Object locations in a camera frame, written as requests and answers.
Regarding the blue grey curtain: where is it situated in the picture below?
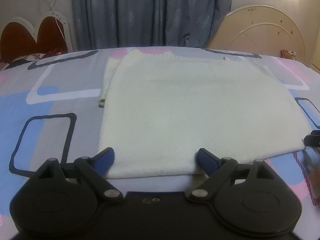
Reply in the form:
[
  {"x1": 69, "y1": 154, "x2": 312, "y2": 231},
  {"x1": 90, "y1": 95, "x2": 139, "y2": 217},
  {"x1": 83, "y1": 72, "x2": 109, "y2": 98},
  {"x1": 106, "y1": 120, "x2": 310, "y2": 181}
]
[{"x1": 72, "y1": 0, "x2": 232, "y2": 50}]

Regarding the cream round headboard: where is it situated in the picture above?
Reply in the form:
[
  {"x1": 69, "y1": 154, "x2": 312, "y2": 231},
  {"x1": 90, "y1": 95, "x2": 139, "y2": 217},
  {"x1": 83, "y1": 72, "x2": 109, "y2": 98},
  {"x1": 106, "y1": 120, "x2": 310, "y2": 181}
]
[{"x1": 206, "y1": 5, "x2": 306, "y2": 63}]

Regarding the white knitted sweater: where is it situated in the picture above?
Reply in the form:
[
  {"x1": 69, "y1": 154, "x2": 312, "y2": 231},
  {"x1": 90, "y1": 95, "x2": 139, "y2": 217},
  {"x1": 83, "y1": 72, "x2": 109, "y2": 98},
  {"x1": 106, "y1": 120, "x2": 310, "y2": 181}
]
[{"x1": 99, "y1": 49, "x2": 311, "y2": 179}]

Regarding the red heart shaped headboard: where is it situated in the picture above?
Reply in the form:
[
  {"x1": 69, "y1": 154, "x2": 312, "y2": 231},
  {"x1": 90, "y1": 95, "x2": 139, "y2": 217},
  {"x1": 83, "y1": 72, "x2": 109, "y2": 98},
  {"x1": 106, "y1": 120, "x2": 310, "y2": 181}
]
[{"x1": 1, "y1": 11, "x2": 73, "y2": 63}]

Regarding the orange patterned cloth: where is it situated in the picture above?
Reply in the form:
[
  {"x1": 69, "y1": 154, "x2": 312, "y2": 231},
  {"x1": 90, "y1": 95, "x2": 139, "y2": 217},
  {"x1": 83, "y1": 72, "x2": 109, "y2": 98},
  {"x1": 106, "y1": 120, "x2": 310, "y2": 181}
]
[{"x1": 280, "y1": 49, "x2": 296, "y2": 61}]

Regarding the white cable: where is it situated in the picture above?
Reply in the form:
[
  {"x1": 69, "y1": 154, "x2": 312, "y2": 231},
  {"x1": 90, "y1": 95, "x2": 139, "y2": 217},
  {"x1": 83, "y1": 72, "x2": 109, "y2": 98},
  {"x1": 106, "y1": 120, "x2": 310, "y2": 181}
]
[{"x1": 41, "y1": 0, "x2": 68, "y2": 42}]

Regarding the cream wardrobe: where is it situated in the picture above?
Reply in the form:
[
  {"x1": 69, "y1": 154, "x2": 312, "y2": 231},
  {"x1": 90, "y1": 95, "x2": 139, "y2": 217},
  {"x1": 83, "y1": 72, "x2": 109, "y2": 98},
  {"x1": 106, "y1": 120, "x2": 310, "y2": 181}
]
[{"x1": 310, "y1": 31, "x2": 320, "y2": 74}]

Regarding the dark red patterned pillow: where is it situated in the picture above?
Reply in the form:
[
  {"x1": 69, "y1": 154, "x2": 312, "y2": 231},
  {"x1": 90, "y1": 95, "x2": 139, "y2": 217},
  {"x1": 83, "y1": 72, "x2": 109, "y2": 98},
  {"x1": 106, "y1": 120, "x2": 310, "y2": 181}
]
[{"x1": 1, "y1": 48, "x2": 68, "y2": 70}]

